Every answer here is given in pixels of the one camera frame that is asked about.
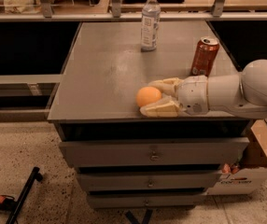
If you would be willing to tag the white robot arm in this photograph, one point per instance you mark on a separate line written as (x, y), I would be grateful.
(243, 94)

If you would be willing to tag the black metal stand leg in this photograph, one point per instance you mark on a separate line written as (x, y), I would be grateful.
(34, 176)

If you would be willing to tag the grey metal shelf frame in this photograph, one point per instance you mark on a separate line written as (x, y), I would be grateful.
(120, 10)

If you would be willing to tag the bottom grey drawer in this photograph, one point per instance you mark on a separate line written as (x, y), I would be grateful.
(144, 200)

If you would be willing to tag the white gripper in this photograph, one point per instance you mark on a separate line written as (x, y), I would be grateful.
(193, 93)

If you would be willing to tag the white cardboard box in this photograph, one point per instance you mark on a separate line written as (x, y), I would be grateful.
(246, 175)

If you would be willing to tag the top grey drawer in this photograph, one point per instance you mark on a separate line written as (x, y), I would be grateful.
(153, 152)

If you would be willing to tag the grey drawer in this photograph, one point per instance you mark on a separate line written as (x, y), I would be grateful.
(153, 152)
(144, 200)
(148, 180)

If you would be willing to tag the orange fruit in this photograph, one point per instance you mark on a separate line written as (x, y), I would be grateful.
(148, 95)

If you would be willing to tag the grey drawer cabinet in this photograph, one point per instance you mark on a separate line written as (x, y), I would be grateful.
(95, 100)

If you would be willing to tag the middle grey drawer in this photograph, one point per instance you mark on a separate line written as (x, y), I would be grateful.
(148, 180)

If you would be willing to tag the clear blue plastic water bottle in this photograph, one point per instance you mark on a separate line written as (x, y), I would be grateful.
(149, 25)

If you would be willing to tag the orange soda can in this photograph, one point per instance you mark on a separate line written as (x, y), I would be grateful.
(205, 55)

